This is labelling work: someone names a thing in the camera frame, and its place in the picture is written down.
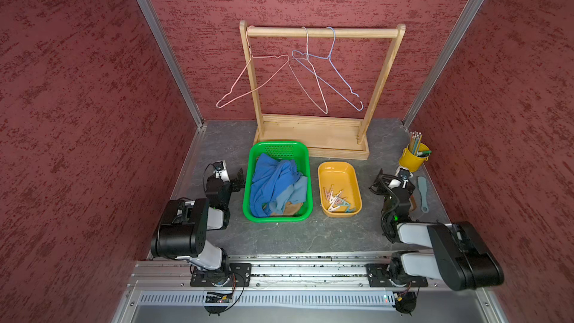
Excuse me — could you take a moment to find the royal blue tank top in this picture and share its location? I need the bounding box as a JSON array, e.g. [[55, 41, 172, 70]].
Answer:
[[249, 153, 304, 218]]

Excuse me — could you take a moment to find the pink clothespin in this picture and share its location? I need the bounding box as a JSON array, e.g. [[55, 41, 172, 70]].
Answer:
[[325, 186, 337, 204], [331, 190, 343, 202]]

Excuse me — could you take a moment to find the grey-blue tank top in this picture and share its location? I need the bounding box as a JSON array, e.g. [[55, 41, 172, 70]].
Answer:
[[269, 176, 309, 212]]

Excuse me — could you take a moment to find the pink wire hanger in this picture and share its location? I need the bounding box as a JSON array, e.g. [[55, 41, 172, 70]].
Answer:
[[215, 20, 290, 110]]

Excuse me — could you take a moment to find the white wire hanger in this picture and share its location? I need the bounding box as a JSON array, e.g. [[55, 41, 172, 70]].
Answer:
[[286, 26, 329, 116]]

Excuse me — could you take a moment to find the blue wire hanger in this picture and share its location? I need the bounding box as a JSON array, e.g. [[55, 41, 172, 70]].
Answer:
[[289, 26, 365, 115]]

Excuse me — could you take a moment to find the brown tank top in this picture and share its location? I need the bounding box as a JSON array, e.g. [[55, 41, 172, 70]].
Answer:
[[263, 202, 303, 217]]

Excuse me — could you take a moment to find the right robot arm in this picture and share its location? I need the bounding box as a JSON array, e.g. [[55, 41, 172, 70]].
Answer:
[[367, 169, 505, 291]]

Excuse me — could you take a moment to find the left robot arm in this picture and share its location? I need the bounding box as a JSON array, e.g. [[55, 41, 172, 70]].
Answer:
[[150, 161, 245, 286]]

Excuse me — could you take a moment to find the grey-blue spatula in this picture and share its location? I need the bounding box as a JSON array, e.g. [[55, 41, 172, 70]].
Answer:
[[417, 176, 430, 214]]

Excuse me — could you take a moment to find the yellow pencil cup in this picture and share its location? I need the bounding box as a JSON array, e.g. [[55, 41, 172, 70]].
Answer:
[[399, 132, 432, 173]]

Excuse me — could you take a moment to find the yellow plastic tray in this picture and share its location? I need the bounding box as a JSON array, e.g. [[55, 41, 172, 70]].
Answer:
[[318, 161, 363, 218]]

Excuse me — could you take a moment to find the green plastic basket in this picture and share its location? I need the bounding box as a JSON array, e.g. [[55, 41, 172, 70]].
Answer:
[[243, 141, 313, 223]]

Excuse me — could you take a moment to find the wooden clothes rack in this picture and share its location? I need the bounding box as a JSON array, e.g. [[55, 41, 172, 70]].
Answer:
[[248, 24, 406, 160]]

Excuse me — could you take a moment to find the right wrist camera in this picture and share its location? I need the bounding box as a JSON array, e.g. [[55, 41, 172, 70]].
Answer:
[[389, 166, 415, 189]]

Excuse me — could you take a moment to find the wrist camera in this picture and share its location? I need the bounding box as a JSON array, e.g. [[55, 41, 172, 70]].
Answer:
[[389, 166, 415, 189], [212, 160, 230, 182]]

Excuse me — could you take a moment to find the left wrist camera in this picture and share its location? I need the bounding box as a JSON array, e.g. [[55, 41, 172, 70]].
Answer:
[[212, 160, 230, 182]]

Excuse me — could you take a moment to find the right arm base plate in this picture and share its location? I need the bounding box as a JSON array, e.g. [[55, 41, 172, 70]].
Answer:
[[366, 263, 428, 289]]

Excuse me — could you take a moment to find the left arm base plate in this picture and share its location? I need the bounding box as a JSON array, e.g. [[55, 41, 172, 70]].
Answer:
[[190, 263, 252, 288]]

